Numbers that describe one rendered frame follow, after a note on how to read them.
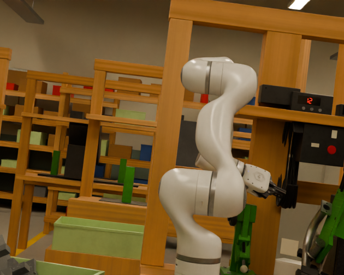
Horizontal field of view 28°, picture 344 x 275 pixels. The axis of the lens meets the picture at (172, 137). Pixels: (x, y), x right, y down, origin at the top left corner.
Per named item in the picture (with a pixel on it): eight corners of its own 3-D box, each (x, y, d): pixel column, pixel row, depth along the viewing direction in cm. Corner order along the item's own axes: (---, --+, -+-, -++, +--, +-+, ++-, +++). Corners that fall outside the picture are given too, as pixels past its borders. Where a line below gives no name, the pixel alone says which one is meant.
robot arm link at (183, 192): (219, 265, 176) (229, 174, 176) (148, 257, 179) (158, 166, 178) (221, 257, 188) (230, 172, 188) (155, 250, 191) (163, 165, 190)
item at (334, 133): (344, 167, 259) (348, 127, 260) (300, 161, 259) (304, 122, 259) (334, 166, 272) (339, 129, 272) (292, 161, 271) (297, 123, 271)
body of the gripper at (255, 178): (239, 176, 235) (268, 190, 236) (244, 156, 242) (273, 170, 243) (230, 189, 240) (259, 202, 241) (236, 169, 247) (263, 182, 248)
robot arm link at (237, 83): (183, 221, 185) (243, 227, 184) (182, 199, 175) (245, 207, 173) (205, 76, 212) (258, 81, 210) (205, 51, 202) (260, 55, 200)
